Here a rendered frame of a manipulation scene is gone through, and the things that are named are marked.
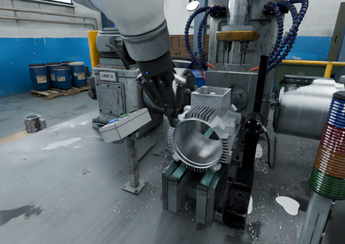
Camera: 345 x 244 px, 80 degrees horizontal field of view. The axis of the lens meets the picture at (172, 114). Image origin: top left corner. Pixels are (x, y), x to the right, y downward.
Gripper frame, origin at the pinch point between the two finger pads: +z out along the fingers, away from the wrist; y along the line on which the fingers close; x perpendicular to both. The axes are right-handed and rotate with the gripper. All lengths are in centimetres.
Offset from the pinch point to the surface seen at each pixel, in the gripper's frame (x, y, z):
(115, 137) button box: 9.4, 14.9, 2.5
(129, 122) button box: 2.7, 14.2, 3.1
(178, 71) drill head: -40.7, 17.8, 17.5
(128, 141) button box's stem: 5.5, 16.2, 10.1
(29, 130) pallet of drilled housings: -34, 248, 123
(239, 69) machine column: -63, -6, 31
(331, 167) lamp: 7.8, -35.0, -3.2
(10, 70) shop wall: -178, 547, 162
